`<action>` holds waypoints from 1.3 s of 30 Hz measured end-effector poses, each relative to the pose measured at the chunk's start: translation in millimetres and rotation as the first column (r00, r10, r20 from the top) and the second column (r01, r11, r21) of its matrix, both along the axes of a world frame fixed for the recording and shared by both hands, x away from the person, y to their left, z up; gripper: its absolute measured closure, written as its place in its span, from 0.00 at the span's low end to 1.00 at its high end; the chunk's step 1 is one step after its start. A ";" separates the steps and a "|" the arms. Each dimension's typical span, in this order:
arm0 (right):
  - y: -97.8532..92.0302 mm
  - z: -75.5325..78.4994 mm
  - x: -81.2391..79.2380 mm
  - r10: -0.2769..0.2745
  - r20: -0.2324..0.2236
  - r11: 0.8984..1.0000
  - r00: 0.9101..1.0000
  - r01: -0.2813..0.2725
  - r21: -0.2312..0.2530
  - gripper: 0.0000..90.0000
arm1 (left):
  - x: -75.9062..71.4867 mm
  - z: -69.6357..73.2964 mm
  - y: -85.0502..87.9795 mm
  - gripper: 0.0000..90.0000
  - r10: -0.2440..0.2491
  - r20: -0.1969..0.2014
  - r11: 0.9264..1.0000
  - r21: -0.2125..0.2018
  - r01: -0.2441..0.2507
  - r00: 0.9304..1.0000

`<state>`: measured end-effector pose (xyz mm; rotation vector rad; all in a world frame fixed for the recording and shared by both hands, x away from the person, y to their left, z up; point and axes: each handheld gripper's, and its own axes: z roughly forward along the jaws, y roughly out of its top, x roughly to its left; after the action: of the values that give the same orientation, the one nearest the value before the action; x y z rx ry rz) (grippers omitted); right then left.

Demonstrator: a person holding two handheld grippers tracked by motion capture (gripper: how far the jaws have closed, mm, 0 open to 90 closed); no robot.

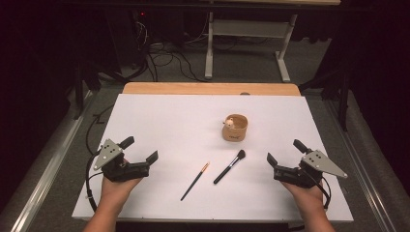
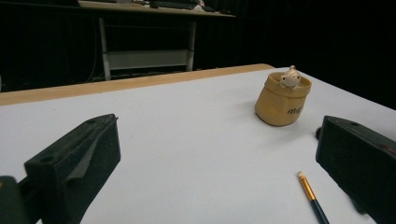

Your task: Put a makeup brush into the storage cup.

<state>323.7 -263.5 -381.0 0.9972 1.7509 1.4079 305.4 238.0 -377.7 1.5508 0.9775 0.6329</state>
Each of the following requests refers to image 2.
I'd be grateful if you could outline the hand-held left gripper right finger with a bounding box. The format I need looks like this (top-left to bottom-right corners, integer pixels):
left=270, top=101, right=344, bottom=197
left=315, top=115, right=396, bottom=224

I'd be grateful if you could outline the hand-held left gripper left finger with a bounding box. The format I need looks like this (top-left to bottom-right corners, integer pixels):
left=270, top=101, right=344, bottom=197
left=23, top=113, right=121, bottom=224

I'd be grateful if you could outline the tan bag-shaped holder with bear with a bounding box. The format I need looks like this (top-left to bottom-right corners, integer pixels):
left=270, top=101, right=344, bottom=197
left=254, top=64, right=313, bottom=127

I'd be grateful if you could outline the white table cover board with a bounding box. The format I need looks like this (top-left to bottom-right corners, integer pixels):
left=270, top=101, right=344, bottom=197
left=0, top=66, right=396, bottom=224

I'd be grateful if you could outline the desk with white legs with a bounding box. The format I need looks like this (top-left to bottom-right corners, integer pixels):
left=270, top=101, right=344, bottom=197
left=78, top=0, right=236, bottom=82

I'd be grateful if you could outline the black keyboard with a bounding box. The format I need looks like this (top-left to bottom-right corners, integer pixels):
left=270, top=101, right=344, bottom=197
left=149, top=0, right=198, bottom=10

